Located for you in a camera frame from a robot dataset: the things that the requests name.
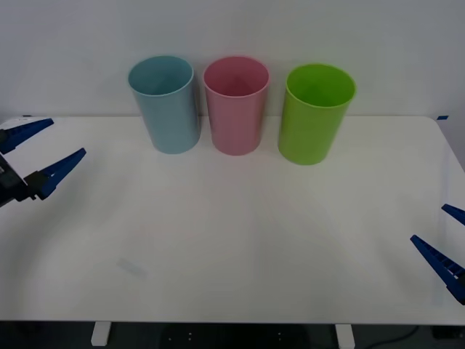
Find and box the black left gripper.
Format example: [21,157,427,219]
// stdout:
[0,118,87,209]

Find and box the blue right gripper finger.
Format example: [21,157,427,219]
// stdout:
[409,234,465,305]
[441,204,465,226]

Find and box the white table leg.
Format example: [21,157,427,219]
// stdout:
[90,321,112,347]
[334,324,355,349]

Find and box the pale blue plastic bin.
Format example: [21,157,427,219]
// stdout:
[126,55,202,155]

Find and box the green plastic bin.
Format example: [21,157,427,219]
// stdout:
[277,63,357,167]

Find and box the pink plastic bin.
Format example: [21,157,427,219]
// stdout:
[202,55,270,156]

